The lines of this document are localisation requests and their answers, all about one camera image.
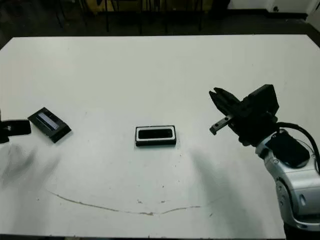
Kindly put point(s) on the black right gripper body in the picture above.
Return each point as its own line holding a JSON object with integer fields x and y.
{"x": 252, "y": 125}

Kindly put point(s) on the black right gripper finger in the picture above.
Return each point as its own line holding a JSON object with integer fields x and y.
{"x": 228, "y": 97}
{"x": 221, "y": 106}

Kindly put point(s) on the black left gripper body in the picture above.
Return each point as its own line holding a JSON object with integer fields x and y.
{"x": 3, "y": 138}

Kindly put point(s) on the black box lid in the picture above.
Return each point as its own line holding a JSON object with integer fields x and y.
{"x": 50, "y": 125}

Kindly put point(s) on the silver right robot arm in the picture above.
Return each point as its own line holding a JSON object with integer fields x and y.
{"x": 297, "y": 190}

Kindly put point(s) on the black box with white insert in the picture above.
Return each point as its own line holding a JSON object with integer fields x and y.
{"x": 137, "y": 143}

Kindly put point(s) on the brown cardboard box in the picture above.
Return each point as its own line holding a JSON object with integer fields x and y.
{"x": 314, "y": 17}

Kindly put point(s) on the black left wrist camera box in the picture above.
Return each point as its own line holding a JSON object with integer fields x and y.
{"x": 17, "y": 128}

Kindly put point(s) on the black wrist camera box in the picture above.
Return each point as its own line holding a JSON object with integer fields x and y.
{"x": 17, "y": 128}
{"x": 263, "y": 98}

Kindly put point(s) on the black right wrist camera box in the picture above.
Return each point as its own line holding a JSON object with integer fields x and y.
{"x": 263, "y": 98}

